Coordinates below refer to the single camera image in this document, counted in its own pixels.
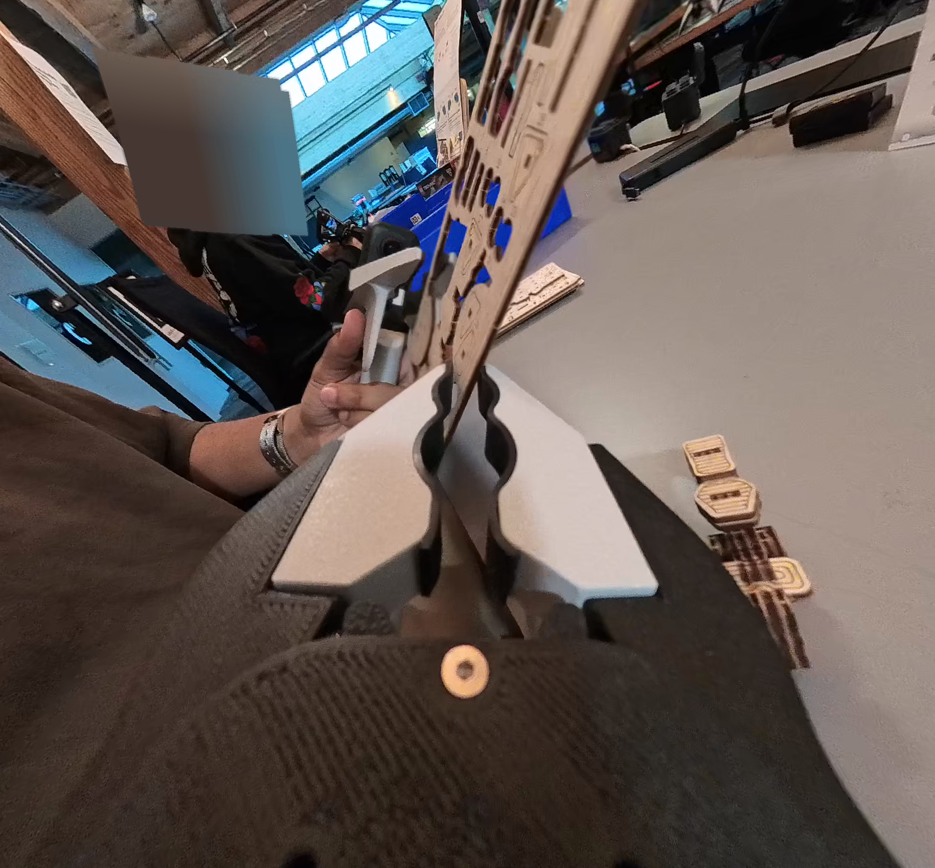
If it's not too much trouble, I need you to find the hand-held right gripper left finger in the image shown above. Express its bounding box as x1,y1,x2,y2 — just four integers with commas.
270,364,455,591

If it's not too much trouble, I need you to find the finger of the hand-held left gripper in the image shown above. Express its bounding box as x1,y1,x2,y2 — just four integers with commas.
349,247,423,381

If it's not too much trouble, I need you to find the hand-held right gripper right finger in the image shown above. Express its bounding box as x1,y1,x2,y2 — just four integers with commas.
478,365,660,609

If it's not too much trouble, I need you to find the laser-cut wooden puzzle sheet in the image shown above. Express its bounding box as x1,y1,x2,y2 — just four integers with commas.
405,0,676,447

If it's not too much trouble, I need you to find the person's left forearm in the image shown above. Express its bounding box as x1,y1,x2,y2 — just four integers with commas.
188,411,282,500

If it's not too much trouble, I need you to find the person's left hand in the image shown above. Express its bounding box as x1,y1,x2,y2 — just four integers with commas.
281,309,403,457

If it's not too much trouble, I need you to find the stack of wooden puzzle sheets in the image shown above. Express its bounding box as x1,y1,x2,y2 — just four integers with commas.
497,263,585,334

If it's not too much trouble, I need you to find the blue storage bin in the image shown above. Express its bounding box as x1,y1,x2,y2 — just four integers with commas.
361,185,574,293

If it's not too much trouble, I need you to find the instruction booklet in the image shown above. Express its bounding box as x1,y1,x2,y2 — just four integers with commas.
433,0,470,162

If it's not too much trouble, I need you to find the small rounded wooden puzzle piece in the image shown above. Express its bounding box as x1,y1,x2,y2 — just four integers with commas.
757,557,813,600

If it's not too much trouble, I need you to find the person's brown sweater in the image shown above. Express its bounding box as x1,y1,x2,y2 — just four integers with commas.
0,357,253,868

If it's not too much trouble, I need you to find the black power strip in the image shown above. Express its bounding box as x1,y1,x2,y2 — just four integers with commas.
619,119,740,201

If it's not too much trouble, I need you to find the black flat box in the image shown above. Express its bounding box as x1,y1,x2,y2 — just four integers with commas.
789,82,894,148

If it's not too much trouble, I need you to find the white paper stand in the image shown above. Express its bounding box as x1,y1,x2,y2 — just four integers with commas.
887,6,935,153

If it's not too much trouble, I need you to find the silver bracelet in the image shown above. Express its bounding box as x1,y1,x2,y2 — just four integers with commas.
259,411,298,478

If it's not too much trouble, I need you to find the dark wooden frame scrap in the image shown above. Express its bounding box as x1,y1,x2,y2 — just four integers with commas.
707,526,812,670

